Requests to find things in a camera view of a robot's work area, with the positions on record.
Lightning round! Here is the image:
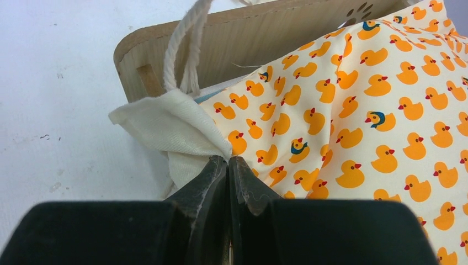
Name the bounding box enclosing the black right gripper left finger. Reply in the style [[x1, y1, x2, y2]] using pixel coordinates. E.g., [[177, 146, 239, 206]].
[[1, 156, 227, 264]]

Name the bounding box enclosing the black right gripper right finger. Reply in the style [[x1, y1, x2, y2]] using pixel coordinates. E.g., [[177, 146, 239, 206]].
[[228, 156, 438, 264]]

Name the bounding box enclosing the cream cushion tie string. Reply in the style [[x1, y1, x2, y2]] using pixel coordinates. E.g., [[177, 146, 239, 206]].
[[162, 0, 264, 96]]

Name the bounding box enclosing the orange patterned bed cushion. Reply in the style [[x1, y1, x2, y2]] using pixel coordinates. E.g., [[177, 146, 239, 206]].
[[109, 1, 467, 264]]

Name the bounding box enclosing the wooden pet bed frame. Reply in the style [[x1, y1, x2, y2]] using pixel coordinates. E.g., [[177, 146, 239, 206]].
[[113, 1, 411, 102]]

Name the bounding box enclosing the blue striped bed fabric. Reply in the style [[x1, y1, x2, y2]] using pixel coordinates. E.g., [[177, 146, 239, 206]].
[[194, 90, 222, 104]]

